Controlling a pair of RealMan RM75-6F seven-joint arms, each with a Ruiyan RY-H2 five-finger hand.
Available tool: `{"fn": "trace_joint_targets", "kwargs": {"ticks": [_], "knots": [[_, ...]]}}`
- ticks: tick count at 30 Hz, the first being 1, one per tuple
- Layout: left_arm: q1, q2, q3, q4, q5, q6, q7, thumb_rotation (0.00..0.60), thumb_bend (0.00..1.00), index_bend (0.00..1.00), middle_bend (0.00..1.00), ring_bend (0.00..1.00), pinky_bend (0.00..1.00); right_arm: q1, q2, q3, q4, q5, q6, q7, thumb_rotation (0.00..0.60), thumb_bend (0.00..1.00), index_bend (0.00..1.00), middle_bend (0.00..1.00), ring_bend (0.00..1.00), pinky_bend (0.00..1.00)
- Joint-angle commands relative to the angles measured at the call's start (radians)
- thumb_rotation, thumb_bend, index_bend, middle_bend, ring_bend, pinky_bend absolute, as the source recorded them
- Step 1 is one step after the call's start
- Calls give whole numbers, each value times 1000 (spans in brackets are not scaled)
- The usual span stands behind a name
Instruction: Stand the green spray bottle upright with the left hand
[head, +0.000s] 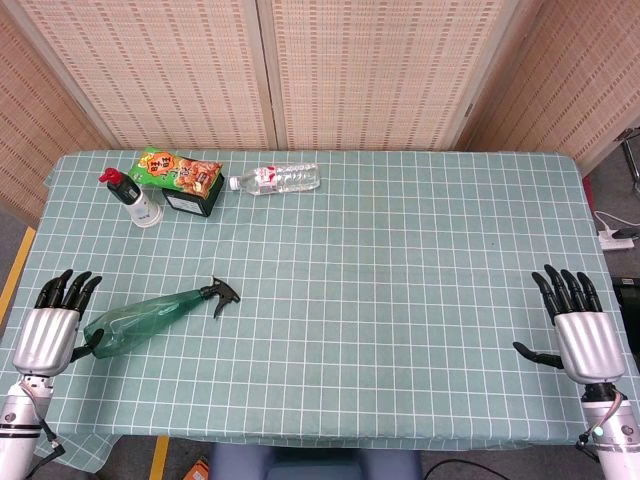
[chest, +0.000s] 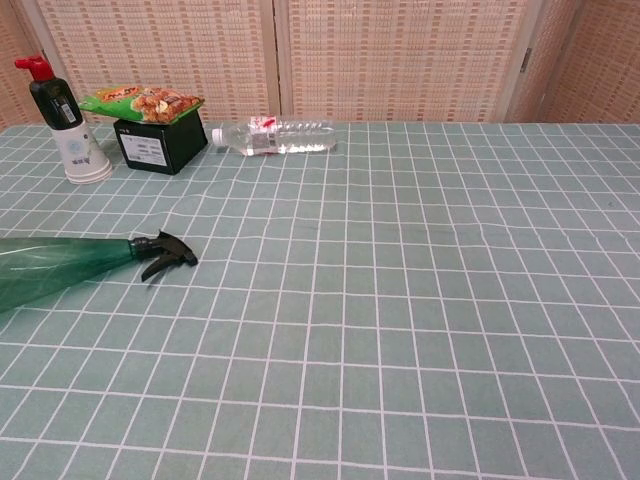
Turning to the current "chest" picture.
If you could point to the green translucent spray bottle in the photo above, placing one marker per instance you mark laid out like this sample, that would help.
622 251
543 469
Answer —
50 265

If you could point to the clear plastic water bottle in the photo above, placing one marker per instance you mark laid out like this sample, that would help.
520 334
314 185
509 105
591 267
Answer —
295 137

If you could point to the black bottle with red cap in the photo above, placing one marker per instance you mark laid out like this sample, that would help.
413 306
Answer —
56 106

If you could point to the green checked tablecloth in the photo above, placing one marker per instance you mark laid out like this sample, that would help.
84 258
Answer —
380 310

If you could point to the black cardboard box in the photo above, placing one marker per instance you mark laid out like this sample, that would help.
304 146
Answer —
172 146

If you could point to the woven bamboo folding screen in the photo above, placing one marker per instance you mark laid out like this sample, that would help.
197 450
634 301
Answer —
390 55

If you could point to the green snack bag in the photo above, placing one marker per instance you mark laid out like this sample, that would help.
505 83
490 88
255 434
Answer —
150 103

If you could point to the white paper cup stack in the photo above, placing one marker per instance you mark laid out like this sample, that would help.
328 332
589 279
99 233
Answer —
81 156

